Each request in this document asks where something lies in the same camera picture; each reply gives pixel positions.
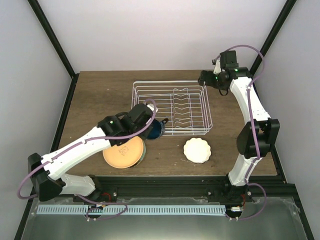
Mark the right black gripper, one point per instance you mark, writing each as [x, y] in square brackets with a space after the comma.
[202, 78]

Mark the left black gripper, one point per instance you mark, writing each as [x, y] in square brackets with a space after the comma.
[144, 134]

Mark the dark blue ceramic mug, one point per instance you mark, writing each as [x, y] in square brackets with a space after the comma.
[158, 128]

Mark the orange round plate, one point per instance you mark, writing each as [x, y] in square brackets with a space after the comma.
[125, 155]

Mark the white wire dish rack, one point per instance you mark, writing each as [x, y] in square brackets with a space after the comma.
[184, 103]

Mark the white scalloped bowl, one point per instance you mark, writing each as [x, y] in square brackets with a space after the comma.
[197, 150]

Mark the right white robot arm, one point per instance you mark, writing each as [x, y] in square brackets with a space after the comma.
[260, 131]

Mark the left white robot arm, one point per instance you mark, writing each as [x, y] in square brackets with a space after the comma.
[48, 172]

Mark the light teal plate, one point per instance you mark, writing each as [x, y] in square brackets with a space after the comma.
[141, 158]

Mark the light blue slotted strip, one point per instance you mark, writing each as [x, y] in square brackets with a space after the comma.
[199, 210]

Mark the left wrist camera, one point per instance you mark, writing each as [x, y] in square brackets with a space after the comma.
[153, 108]

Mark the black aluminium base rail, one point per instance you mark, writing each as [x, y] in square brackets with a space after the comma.
[214, 188]

